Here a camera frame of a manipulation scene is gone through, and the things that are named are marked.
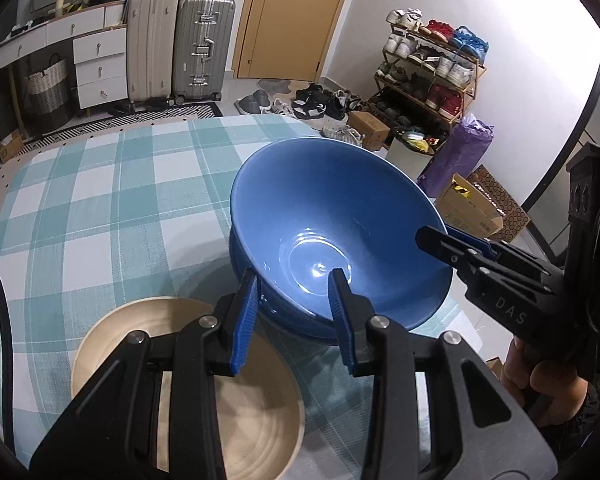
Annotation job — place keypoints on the silver suitcase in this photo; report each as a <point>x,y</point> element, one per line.
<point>202,45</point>

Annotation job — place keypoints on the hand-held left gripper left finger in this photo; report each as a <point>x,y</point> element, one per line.
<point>242,327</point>

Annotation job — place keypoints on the small cardboard box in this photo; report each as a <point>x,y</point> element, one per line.
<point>10,147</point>

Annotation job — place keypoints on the teal checked tablecloth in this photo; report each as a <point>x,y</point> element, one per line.
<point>105,200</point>

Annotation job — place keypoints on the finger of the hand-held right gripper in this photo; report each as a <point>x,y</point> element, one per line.
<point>525,266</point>
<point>505,305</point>

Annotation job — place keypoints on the person's right hand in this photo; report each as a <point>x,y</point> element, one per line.
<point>555,390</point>

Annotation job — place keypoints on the open cardboard box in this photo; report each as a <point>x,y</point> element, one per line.
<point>465,215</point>

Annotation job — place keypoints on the blue bowl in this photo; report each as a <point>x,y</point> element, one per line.
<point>330,200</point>
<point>300,329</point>

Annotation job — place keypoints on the white bin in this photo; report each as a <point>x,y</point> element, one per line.
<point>405,160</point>

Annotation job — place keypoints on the wooden door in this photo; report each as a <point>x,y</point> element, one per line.
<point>290,15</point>

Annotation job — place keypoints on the beige suitcase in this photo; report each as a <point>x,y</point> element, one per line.
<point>152,50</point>

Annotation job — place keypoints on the black white patterned rug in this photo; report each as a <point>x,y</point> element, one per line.
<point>130,120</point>

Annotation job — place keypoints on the wooden shoe rack with shoes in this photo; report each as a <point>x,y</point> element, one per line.
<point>445,70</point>

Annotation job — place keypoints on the white drawer dresser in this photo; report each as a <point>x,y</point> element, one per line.
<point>95,55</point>

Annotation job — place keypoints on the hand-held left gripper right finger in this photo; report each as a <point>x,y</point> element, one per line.
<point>341,325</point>

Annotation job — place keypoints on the patterned brown box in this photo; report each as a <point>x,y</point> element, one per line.
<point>505,200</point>

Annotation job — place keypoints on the grey door mat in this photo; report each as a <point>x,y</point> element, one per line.
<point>274,85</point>

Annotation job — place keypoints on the cream round plate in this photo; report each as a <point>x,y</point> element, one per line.
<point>260,410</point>

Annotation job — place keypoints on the brown cardboard box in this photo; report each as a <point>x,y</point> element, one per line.
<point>370,130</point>

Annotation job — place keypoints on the purple bag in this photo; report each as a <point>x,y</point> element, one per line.
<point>460,155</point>

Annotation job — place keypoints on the grey slippers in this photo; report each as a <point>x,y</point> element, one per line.
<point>254,102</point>

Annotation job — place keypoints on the white bottle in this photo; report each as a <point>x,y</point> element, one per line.
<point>60,2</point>

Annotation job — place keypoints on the woven laundry basket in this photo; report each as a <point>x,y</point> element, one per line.
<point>47,95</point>

